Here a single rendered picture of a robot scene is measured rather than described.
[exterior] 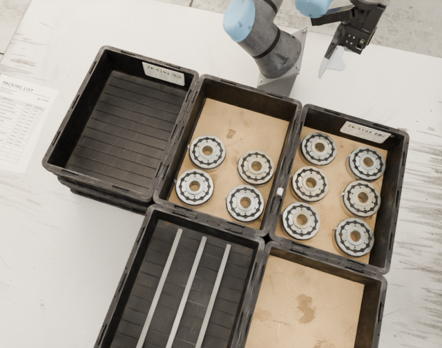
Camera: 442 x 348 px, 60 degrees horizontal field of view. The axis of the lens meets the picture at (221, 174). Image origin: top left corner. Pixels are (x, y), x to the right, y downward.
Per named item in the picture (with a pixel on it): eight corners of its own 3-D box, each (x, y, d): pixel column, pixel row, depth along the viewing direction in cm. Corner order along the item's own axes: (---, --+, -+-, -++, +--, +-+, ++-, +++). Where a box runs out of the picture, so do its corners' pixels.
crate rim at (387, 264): (302, 105, 109) (304, 101, 106) (406, 136, 107) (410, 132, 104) (265, 240, 95) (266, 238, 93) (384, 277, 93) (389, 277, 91)
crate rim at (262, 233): (201, 76, 111) (201, 72, 108) (302, 105, 109) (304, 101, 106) (151, 204, 97) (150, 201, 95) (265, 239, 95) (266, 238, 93)
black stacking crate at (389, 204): (295, 122, 117) (304, 103, 107) (389, 150, 115) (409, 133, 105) (261, 246, 104) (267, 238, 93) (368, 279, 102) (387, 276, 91)
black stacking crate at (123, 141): (112, 68, 121) (103, 45, 111) (200, 94, 119) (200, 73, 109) (56, 181, 108) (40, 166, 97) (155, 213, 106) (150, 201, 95)
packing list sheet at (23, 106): (-4, 73, 132) (-5, 72, 131) (61, 87, 131) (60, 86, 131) (-47, 159, 121) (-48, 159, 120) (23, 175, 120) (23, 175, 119)
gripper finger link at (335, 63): (334, 84, 97) (353, 50, 95) (313, 74, 99) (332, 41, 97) (335, 86, 100) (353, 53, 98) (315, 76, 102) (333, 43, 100)
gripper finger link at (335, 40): (328, 58, 96) (347, 25, 94) (323, 55, 96) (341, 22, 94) (329, 62, 100) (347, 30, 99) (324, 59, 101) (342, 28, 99)
